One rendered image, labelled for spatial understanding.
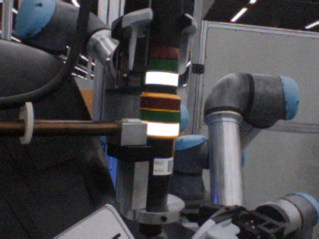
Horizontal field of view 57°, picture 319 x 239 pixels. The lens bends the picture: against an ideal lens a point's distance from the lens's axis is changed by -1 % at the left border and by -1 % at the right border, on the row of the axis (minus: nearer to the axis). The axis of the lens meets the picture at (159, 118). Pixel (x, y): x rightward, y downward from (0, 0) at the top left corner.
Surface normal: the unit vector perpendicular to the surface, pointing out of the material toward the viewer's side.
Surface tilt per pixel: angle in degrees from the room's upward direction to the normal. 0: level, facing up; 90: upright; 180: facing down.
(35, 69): 44
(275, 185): 90
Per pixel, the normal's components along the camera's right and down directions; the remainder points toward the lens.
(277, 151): 0.08, 0.07
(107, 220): 0.44, -0.52
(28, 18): -0.61, -0.12
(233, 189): 0.18, -0.40
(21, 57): 0.61, -0.65
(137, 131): 0.64, 0.09
